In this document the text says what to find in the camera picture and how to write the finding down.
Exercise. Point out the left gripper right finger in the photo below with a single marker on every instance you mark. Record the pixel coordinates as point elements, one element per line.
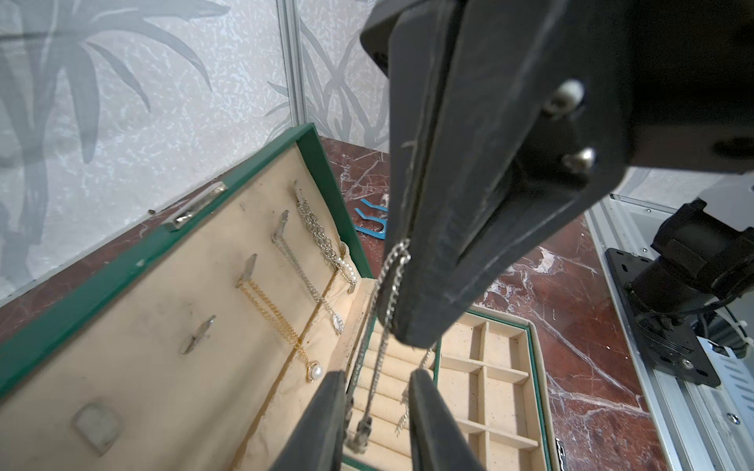
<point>436,440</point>

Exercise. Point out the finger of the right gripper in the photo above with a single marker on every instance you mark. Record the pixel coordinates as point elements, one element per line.
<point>531,132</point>
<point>412,43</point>

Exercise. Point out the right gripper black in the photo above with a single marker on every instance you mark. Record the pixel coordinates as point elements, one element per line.
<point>690,85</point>

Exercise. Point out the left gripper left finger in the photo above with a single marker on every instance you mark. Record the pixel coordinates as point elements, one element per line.
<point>318,439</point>

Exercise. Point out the green jewelry box beige lining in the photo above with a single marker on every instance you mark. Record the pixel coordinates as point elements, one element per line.
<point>200,347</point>

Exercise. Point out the blue garden fork yellow handle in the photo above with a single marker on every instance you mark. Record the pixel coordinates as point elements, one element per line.
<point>376,217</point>

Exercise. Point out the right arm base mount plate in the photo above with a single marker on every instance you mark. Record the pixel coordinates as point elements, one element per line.
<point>666,343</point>

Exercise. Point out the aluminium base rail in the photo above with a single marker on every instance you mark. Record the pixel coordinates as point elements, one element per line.
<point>677,247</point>

